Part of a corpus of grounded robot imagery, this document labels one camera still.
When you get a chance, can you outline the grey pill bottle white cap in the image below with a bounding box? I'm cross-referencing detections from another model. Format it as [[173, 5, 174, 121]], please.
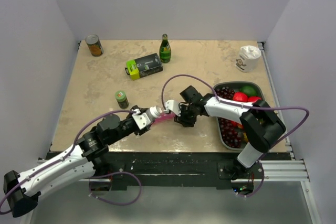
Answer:
[[146, 106, 162, 120]]

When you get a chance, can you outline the pink weekly pill organizer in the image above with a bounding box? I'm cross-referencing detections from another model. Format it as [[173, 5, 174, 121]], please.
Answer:
[[151, 113, 175, 126]]

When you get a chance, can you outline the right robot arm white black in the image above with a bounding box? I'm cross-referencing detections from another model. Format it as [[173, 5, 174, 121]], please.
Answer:
[[165, 86, 286, 178]]

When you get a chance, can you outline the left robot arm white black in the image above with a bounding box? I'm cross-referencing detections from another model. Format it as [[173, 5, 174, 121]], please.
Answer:
[[1, 106, 162, 218]]

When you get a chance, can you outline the green lid small jar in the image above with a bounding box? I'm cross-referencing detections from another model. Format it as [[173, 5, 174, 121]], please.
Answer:
[[115, 90, 129, 109]]

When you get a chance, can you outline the red apples cluster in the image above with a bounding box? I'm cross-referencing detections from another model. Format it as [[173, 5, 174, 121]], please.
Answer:
[[231, 121, 244, 130]]

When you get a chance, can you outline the green black product box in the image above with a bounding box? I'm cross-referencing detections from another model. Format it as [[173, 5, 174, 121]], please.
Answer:
[[125, 53, 163, 80]]

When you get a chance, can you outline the red round fruit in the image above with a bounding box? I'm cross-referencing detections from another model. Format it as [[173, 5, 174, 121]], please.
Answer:
[[233, 92, 262, 103]]

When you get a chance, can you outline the red grape bunch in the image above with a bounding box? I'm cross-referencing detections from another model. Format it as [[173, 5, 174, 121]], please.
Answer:
[[215, 87, 242, 148]]

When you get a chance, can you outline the grey fruit tray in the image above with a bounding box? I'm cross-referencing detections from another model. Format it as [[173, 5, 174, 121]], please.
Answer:
[[214, 82, 264, 151]]

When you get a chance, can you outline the green lime fruit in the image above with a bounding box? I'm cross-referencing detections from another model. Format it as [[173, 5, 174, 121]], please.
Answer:
[[240, 85, 258, 97]]

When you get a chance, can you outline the yellow orange dragon fruit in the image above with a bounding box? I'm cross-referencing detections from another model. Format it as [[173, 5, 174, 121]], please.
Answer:
[[243, 132, 249, 143]]

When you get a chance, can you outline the green glass bottle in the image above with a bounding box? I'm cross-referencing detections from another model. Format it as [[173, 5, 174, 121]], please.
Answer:
[[159, 34, 172, 63]]

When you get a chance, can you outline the white paper bag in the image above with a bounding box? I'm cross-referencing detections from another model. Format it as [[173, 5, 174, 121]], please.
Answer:
[[234, 45, 261, 72]]

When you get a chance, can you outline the tin can fruit label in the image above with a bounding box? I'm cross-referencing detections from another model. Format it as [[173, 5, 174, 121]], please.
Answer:
[[85, 34, 103, 57]]

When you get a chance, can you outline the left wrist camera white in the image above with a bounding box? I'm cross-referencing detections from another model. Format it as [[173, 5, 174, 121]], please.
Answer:
[[131, 105, 153, 130]]

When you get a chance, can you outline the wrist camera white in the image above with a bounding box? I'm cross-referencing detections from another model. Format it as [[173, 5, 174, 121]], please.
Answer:
[[131, 105, 153, 130], [164, 100, 181, 116]]

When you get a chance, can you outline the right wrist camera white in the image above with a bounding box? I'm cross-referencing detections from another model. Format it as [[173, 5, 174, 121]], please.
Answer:
[[164, 100, 181, 116]]

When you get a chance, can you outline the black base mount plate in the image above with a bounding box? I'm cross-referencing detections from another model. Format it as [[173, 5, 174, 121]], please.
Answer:
[[46, 150, 266, 191]]

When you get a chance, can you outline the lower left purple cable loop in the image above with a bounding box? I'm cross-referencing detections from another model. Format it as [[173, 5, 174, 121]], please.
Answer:
[[88, 169, 142, 205]]

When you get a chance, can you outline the purple cable loop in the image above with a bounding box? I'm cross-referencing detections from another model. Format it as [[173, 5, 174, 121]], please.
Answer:
[[236, 167, 266, 198], [88, 169, 142, 205]]

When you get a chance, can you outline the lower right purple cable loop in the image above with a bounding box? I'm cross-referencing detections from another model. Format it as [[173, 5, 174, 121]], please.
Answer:
[[236, 167, 266, 198]]

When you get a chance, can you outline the aluminium frame rail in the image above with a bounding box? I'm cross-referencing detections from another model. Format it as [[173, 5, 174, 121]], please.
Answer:
[[36, 158, 310, 183]]

